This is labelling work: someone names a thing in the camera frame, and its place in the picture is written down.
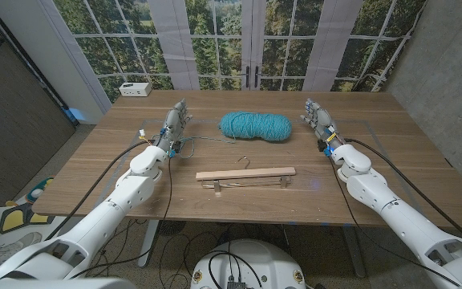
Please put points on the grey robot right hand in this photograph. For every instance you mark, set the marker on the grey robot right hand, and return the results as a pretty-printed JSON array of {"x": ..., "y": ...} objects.
[{"x": 321, "y": 120}]

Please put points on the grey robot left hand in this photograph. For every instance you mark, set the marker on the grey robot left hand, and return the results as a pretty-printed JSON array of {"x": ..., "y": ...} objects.
[{"x": 171, "y": 124}]

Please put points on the teal yarn skein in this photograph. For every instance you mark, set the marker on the teal yarn skein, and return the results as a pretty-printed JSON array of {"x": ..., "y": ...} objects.
[{"x": 255, "y": 126}]

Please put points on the wooden clip hanger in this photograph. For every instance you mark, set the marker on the wooden clip hanger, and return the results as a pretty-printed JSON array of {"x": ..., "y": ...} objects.
[{"x": 247, "y": 173}]

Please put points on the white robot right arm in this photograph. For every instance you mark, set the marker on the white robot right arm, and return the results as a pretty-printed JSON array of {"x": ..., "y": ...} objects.
[{"x": 407, "y": 221}]

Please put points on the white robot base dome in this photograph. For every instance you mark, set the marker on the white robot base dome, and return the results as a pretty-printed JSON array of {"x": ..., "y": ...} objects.
[{"x": 251, "y": 265}]

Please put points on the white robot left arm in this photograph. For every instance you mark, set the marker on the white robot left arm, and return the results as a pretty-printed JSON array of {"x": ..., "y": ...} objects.
[{"x": 94, "y": 229}]

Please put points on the white power strip box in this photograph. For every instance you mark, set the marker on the white power strip box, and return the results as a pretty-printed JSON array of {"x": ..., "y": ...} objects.
[{"x": 134, "y": 89}]

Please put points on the printed window forest backdrop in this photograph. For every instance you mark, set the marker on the printed window forest backdrop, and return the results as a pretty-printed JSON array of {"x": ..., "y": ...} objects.
[{"x": 215, "y": 48}]

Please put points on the blue plastic floor object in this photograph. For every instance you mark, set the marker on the blue plastic floor object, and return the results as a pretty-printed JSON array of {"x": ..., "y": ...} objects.
[{"x": 74, "y": 115}]

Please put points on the dark round floor object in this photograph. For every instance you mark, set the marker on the dark round floor object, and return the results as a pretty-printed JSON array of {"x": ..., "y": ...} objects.
[{"x": 173, "y": 227}]

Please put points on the grey table leg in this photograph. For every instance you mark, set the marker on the grey table leg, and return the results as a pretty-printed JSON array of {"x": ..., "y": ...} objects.
[
  {"x": 148, "y": 241},
  {"x": 353, "y": 253}
]

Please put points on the colourful printed floor mat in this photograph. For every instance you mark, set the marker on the colourful printed floor mat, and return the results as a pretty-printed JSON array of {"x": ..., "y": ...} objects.
[{"x": 14, "y": 218}]

